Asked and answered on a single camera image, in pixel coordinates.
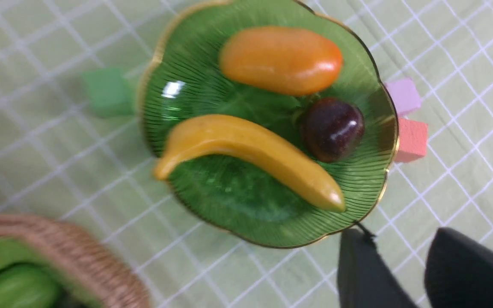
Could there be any pink foam cube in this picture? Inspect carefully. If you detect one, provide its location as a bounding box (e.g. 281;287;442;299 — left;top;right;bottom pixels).
385;78;422;117

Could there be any woven rattan basket green lining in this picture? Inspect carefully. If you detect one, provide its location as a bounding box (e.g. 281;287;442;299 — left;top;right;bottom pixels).
0;213;151;308

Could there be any orange mango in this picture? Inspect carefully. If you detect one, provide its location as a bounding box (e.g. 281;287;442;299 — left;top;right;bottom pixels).
219;26;344;96

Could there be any green checked tablecloth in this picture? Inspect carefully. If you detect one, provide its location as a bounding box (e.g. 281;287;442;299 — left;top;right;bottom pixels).
0;0;493;308

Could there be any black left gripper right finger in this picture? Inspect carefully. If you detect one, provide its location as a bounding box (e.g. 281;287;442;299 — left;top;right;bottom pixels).
424;227;493;308

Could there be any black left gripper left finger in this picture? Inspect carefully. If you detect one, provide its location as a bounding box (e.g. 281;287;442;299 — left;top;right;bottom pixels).
337;222;417;308

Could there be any yellow banana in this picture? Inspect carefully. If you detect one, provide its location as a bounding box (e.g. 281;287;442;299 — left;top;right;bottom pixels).
153;114;346;213

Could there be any dark purple mangosteen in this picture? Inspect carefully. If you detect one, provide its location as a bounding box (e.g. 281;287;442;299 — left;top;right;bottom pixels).
296;96;365;163

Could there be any orange foam cube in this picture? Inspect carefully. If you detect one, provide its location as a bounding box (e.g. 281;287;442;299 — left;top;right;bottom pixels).
395;118;428;163

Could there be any green cucumber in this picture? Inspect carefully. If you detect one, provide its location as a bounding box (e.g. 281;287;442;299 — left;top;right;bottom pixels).
0;264;62;308

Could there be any green foam cube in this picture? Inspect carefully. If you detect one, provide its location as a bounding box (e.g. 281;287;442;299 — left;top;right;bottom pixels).
81;68;134;118

